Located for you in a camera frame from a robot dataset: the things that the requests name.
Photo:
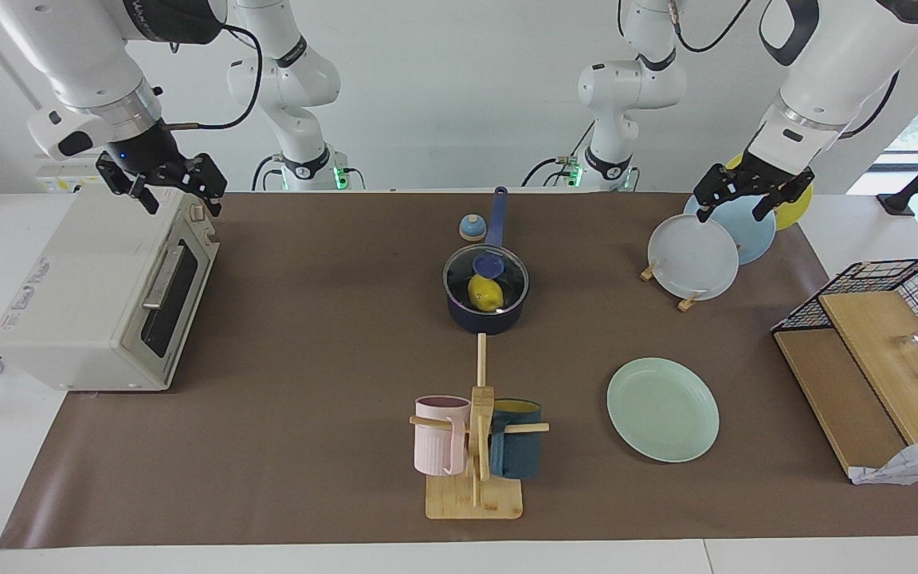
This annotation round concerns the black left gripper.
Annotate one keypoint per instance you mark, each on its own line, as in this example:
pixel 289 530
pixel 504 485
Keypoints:
pixel 762 171

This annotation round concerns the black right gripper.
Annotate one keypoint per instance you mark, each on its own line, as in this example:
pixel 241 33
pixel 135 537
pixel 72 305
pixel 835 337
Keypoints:
pixel 148 155

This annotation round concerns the glass lid with blue knob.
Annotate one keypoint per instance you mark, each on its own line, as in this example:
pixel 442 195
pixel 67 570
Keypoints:
pixel 511 271

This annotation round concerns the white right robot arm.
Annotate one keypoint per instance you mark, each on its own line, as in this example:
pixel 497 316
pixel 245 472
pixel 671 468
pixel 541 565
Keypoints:
pixel 68 48

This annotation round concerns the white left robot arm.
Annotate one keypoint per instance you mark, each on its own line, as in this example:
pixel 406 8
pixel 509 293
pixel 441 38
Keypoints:
pixel 849 56

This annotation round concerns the light blue plate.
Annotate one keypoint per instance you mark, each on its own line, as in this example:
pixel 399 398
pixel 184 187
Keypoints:
pixel 750 235

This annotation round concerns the yellow plate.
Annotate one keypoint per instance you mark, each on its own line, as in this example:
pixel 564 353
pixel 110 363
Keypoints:
pixel 795 209

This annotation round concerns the grey plate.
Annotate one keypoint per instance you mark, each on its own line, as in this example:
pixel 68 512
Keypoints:
pixel 694 259

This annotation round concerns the wooden plate rack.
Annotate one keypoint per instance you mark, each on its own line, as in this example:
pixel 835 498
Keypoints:
pixel 690 303

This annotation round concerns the mint green plate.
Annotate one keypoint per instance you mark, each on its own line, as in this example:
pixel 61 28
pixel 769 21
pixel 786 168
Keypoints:
pixel 662 410

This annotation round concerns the white power strip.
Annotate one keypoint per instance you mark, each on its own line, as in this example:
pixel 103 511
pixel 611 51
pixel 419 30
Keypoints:
pixel 60 179

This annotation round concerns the cream toaster oven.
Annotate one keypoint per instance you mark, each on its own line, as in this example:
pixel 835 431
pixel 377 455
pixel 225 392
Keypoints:
pixel 68 303

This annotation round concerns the dark blue saucepan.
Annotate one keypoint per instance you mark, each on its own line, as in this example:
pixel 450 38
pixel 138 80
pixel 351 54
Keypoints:
pixel 491 323

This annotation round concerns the brown table mat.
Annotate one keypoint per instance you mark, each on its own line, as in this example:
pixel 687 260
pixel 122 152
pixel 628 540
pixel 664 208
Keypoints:
pixel 307 446

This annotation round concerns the dark teal mug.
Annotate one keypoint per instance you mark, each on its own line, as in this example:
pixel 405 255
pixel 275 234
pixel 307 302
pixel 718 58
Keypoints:
pixel 519 454

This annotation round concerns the pink ribbed mug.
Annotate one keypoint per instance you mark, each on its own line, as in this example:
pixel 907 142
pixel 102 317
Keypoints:
pixel 435 446

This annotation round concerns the wooden mug tree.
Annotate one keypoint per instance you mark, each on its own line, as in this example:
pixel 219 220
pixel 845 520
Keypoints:
pixel 475 498

